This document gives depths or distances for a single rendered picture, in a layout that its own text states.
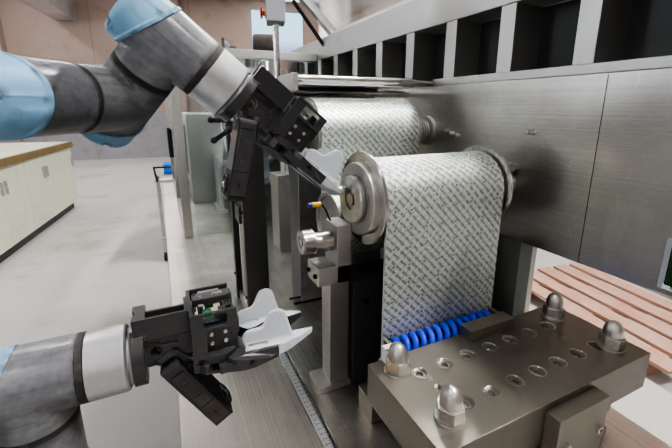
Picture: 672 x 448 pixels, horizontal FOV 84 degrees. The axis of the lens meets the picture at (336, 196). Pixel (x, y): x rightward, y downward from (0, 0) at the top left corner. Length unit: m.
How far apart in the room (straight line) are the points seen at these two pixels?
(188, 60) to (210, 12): 11.47
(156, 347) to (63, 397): 0.09
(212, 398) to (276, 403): 0.21
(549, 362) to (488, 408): 0.15
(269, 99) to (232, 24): 11.41
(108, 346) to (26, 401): 0.08
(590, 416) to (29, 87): 0.72
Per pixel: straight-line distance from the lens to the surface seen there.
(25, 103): 0.42
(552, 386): 0.62
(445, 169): 0.62
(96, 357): 0.49
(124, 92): 0.51
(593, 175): 0.70
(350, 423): 0.69
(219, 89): 0.49
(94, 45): 12.12
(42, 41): 12.44
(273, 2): 1.09
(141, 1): 0.50
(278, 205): 1.27
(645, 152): 0.67
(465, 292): 0.70
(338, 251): 0.61
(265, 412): 0.72
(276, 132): 0.50
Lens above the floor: 1.39
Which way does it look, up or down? 13 degrees down
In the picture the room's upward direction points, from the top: straight up
